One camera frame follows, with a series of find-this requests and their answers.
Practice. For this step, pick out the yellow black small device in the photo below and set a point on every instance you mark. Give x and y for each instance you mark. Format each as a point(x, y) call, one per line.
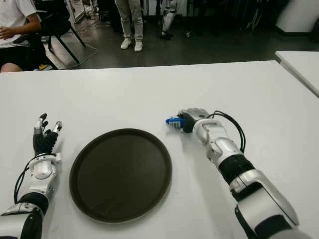
point(42, 66)

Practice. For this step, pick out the black armrest chair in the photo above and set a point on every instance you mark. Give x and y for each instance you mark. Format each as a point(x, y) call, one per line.
point(37, 49)

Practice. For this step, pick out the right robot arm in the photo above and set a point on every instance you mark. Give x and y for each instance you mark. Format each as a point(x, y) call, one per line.
point(221, 147)

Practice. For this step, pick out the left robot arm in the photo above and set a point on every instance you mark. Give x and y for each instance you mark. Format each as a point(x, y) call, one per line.
point(42, 169)

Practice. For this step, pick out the person in beige trousers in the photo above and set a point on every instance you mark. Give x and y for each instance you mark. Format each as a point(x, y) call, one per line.
point(129, 20)

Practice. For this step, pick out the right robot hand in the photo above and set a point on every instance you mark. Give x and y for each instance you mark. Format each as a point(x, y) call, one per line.
point(197, 114)

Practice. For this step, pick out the round dark brown tray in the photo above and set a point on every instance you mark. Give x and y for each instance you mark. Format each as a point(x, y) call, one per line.
point(120, 174)

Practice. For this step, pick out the silver humanoid robot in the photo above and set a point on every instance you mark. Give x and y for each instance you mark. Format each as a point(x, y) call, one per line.
point(167, 18)

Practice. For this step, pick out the blue Oreo packet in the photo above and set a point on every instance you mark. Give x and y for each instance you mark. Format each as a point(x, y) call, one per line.
point(174, 122)

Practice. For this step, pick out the black metal leg chair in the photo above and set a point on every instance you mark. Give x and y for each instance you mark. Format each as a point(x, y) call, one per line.
point(56, 27)

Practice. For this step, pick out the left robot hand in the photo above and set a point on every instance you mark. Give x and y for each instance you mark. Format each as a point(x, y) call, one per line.
point(45, 144)

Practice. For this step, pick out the seated person in white shirt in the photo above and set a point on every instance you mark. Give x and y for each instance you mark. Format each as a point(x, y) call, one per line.
point(15, 15)

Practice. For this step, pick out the white framed board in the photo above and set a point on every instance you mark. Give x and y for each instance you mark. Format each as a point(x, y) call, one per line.
point(78, 11)

